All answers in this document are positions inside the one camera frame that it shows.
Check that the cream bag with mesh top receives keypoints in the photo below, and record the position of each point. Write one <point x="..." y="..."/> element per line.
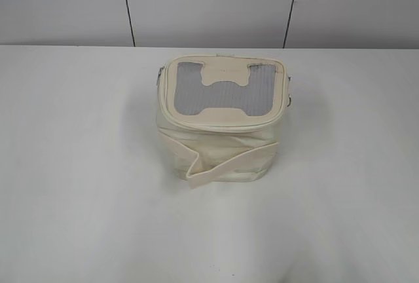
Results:
<point x="220" y="115"/>

